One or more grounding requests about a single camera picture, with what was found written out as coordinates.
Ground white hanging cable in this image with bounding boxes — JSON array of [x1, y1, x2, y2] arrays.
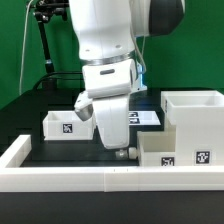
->
[[18, 0, 36, 97]]

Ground white front drawer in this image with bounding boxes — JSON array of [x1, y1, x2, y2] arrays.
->
[[128, 131, 176, 167]]

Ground black camera stand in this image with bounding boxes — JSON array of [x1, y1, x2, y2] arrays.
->
[[32, 0, 69, 91]]

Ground white marker tag plate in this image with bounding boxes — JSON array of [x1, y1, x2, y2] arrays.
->
[[129, 111, 160, 126]]

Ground white drawer cabinet box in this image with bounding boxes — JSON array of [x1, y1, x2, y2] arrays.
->
[[161, 90, 224, 166]]

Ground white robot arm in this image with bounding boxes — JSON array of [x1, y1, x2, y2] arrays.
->
[[68, 0, 185, 149]]

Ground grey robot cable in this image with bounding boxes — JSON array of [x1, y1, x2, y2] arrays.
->
[[131, 29, 148, 75]]

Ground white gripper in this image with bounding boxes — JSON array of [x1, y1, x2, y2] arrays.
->
[[83, 59, 136, 159]]

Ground white drawer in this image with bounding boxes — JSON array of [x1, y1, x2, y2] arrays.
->
[[42, 111, 96, 140], [128, 131, 176, 167]]

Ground white rear drawer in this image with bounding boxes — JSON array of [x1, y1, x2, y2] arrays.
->
[[42, 111, 96, 140]]

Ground white workspace border frame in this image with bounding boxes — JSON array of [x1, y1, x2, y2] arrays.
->
[[0, 135, 224, 192]]

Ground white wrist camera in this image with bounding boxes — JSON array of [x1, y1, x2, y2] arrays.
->
[[74, 91, 93, 121]]

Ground black base cables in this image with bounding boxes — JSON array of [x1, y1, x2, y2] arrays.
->
[[32, 70, 84, 90]]

